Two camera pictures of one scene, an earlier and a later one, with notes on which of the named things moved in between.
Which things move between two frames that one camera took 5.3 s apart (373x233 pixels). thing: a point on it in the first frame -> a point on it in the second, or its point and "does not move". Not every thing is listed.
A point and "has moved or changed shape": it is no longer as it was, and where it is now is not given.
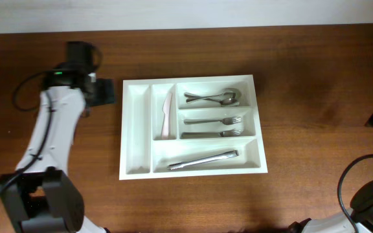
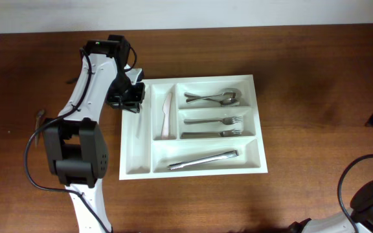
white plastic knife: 166,109 does not move
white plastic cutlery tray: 190,127 does not move
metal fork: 233,132 does not move
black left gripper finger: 104,93 -> 131,100
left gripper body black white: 94,83 -> 122,85
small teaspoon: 87,111 has moved or changed shape
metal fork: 226,121 does not move
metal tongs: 202,160 does not move
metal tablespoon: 226,101 does not move
